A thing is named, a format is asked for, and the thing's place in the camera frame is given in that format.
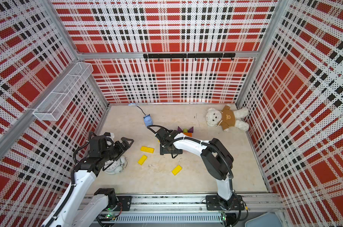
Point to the blue plastic toy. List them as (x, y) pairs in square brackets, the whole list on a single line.
[(148, 120)]

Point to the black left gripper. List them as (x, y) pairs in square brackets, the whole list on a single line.
[(120, 149)]

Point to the black wall hook rail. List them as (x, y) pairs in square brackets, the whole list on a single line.
[(189, 56)]

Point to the yellow block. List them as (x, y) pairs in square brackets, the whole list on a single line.
[(176, 170), (142, 160), (147, 149)]

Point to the grey bin bottom right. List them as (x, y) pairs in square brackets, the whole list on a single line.
[(265, 220)]

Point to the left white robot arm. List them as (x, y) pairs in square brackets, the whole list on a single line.
[(66, 214)]

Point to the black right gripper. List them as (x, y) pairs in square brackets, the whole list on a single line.
[(163, 150)]

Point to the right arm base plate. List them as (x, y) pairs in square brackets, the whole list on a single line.
[(216, 203)]

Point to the white twin-bell alarm clock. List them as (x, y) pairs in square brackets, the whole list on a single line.
[(115, 167)]

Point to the orange block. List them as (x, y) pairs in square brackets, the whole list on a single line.
[(188, 134)]

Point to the white teddy bear brown hoodie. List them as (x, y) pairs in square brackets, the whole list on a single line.
[(227, 118)]

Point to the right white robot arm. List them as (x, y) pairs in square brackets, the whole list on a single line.
[(216, 158)]

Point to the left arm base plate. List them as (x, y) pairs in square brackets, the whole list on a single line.
[(122, 204)]

